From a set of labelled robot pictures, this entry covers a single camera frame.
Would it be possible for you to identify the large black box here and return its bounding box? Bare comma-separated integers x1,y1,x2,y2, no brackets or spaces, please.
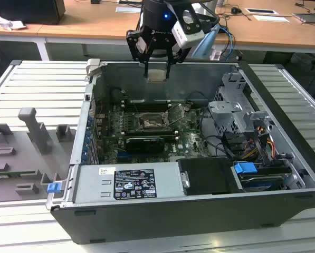
0,0,66,26

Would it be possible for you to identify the graphics card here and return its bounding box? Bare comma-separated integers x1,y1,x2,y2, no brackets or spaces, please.
125,136,165,154

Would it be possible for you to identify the CPU socket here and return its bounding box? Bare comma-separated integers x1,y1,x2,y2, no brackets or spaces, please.
137,110,173,132

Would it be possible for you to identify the grey laptop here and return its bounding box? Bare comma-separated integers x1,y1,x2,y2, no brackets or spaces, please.
293,12,315,26

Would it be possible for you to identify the blue case latch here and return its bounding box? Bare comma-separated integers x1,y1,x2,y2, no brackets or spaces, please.
46,182,61,194

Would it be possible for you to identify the silver CPU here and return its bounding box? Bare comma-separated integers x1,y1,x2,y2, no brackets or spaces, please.
147,70,166,84

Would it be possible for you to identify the hard disk drive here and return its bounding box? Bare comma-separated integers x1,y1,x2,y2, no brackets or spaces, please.
238,172,284,191

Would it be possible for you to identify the silver desk cable port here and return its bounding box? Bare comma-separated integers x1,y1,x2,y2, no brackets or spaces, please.
115,6,142,13
245,7,276,15

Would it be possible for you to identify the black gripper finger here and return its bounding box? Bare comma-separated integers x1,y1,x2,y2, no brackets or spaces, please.
126,27,150,77
165,42,189,80

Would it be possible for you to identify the thin black wire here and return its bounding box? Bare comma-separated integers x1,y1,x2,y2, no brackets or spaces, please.
187,91,208,103

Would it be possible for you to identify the blue board connector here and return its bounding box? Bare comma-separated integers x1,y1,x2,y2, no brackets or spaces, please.
117,151,133,162

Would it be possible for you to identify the blue disk carrier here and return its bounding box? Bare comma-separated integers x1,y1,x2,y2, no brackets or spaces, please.
233,162,284,192

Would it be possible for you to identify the grey parts rack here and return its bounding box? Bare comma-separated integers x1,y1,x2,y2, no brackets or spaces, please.
0,107,78,203

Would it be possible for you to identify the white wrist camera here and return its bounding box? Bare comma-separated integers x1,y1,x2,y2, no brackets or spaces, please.
172,9,204,50

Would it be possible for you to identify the thick black wire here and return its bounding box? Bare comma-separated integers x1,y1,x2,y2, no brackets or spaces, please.
198,105,228,159

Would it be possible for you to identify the grey plastic case latch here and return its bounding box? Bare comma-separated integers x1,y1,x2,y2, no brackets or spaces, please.
85,58,103,77

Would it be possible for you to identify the green RAM stick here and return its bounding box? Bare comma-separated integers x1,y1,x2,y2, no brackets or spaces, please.
0,170,39,178

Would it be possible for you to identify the white plastic bracket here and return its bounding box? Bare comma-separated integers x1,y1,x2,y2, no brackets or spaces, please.
209,46,223,61

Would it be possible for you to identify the metal drive cage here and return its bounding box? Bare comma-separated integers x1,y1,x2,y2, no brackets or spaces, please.
207,72,275,138

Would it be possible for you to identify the wooden desk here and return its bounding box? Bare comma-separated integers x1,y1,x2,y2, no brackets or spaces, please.
38,0,315,63
0,0,68,61

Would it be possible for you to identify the metal socket cover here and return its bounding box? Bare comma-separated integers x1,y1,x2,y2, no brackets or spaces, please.
167,103,187,125

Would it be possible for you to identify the orange wire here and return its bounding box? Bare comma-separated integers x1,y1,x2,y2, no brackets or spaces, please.
265,138,277,159

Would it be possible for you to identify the green motherboard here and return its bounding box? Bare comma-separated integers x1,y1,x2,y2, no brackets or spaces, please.
96,101,213,163

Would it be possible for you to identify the grey power supply unit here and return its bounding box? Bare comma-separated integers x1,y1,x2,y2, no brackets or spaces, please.
74,162,189,203

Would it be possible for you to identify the crumpled white paper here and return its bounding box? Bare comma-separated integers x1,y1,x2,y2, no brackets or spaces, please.
0,14,26,31

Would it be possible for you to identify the black PC case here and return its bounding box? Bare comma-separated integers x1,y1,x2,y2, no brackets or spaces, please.
45,58,315,245

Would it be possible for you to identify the blue cable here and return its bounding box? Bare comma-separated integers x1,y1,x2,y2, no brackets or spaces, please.
216,24,237,58

